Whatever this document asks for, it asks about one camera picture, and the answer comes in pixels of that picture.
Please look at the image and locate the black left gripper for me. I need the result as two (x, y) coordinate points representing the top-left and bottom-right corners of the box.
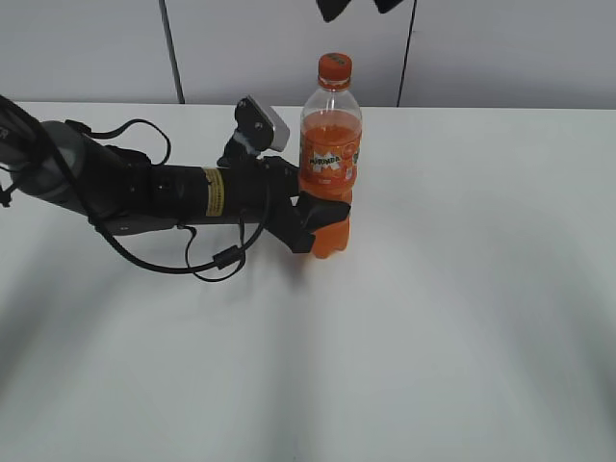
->
(223, 156), (350, 253)

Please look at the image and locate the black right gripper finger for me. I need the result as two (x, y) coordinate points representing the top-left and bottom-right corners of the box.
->
(373, 0), (403, 14)
(317, 0), (350, 23)

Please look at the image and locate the orange bottle cap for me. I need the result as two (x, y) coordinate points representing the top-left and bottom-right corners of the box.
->
(318, 52), (352, 82)

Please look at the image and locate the orange Mirinda soda bottle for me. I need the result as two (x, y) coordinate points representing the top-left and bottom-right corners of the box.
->
(297, 76), (364, 260)

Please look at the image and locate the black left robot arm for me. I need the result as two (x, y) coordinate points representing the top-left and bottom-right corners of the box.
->
(1, 96), (350, 253)

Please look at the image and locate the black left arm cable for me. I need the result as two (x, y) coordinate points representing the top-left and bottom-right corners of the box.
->
(62, 118), (270, 284)

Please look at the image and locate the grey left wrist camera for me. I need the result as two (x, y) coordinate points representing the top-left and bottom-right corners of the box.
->
(217, 95), (290, 168)

